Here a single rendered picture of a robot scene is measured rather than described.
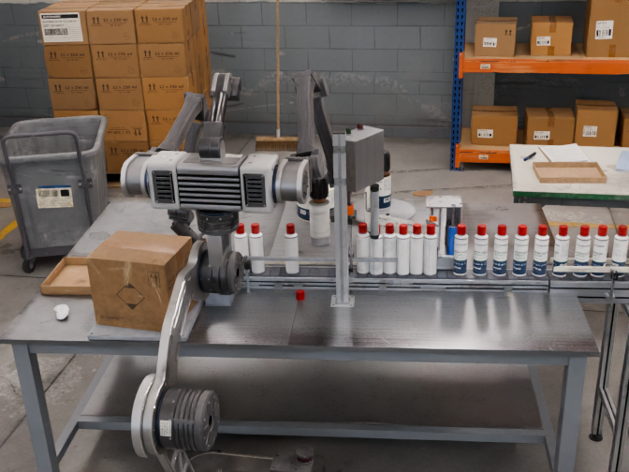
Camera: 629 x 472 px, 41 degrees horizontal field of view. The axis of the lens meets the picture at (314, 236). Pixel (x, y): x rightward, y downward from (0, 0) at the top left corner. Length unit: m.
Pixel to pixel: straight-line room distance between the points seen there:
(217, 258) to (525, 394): 1.66
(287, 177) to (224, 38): 5.36
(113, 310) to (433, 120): 5.07
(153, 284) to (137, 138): 3.82
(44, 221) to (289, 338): 2.80
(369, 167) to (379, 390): 1.17
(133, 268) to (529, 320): 1.41
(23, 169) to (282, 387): 2.32
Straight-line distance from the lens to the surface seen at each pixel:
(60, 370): 4.58
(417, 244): 3.23
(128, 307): 3.06
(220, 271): 2.72
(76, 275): 3.59
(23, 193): 5.43
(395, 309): 3.15
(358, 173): 2.96
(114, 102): 6.67
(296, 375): 3.89
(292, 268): 3.29
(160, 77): 6.53
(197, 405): 2.47
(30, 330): 3.26
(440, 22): 7.51
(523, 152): 4.94
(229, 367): 3.97
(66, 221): 5.47
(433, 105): 7.67
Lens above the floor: 2.38
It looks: 24 degrees down
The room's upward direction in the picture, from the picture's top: 2 degrees counter-clockwise
